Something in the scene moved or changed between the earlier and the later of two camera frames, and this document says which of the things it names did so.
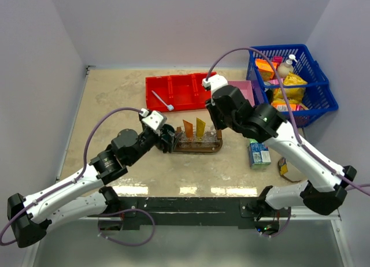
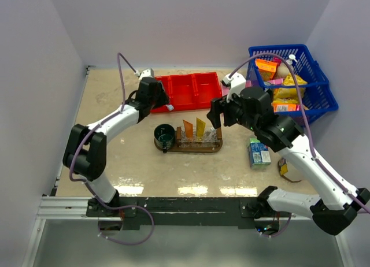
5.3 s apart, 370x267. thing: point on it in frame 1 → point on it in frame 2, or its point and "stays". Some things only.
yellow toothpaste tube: [200, 128] stays
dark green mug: [167, 133] stays
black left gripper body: [162, 144] → [160, 99]
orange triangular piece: [188, 129] stays
